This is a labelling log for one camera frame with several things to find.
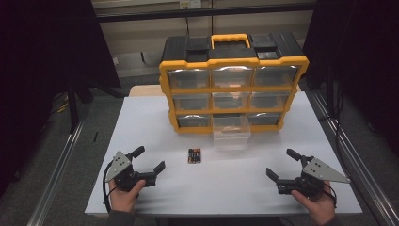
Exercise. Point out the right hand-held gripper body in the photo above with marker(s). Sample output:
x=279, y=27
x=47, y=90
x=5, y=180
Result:
x=309, y=185

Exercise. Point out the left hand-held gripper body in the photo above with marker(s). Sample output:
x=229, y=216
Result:
x=125, y=175

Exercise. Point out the black orange battery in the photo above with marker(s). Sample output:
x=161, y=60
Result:
x=189, y=156
x=199, y=156
x=196, y=156
x=192, y=156

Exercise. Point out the clear plastic drawer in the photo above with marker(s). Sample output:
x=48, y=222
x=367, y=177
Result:
x=231, y=133

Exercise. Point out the person's left hand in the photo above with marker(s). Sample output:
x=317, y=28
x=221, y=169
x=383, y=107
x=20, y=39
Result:
x=124, y=201

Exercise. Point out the person's right hand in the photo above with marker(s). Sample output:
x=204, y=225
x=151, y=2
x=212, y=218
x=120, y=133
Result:
x=320, y=208

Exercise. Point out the small black floor object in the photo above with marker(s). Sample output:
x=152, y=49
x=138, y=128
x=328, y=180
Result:
x=95, y=137

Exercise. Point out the wooden table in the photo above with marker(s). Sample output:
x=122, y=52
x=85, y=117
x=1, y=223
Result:
x=144, y=91

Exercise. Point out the black metal stand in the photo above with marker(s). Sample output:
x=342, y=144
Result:
x=72, y=106

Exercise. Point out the grid of clear drawers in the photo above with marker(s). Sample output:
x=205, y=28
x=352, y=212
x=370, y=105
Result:
x=189, y=78

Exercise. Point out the black curtain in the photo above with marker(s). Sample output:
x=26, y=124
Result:
x=367, y=62
x=40, y=78

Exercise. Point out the yellow black drawer organizer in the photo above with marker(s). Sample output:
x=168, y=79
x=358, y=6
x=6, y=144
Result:
x=232, y=55

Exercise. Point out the black horizontal bar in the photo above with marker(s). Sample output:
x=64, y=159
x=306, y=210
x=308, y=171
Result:
x=204, y=12

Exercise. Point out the metal floor rail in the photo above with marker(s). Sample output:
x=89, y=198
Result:
x=53, y=175
x=360, y=169

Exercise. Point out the white wall outlet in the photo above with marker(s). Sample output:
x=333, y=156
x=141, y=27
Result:
x=190, y=3

